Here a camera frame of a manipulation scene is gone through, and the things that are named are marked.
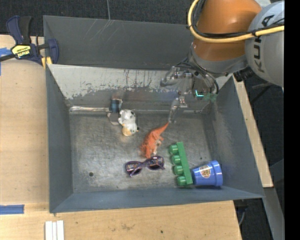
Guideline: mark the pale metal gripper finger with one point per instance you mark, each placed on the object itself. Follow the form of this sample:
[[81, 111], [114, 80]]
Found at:
[[171, 76], [174, 111]]

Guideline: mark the orange toy dinosaur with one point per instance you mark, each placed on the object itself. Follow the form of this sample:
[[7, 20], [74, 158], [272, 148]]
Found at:
[[152, 140]]

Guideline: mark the white spotted toy animal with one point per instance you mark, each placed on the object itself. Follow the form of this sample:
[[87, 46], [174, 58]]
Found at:
[[128, 120]]

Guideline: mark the green studded toy brick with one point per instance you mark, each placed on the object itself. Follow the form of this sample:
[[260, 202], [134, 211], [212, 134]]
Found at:
[[183, 161]]

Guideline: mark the purple sunglasses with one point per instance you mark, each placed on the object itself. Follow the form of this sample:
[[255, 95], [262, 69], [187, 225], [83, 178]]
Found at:
[[153, 162]]

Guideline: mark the blue and grey cylinder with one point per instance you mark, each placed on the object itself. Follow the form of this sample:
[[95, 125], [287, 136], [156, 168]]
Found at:
[[115, 105]]

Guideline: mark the blue plastic cup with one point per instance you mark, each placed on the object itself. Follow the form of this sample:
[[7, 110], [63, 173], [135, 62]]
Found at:
[[210, 175]]

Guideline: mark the grey metal bin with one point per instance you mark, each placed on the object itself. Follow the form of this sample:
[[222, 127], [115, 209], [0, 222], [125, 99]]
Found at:
[[102, 154]]

